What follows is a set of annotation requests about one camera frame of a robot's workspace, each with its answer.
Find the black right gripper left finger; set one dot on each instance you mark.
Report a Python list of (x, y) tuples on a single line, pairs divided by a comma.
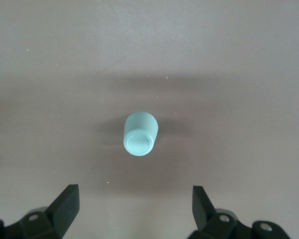
[(64, 209)]

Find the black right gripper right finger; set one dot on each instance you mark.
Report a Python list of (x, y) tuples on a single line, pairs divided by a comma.
[(201, 211)]

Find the pale green cup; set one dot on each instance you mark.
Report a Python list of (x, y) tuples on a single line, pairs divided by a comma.
[(139, 134)]

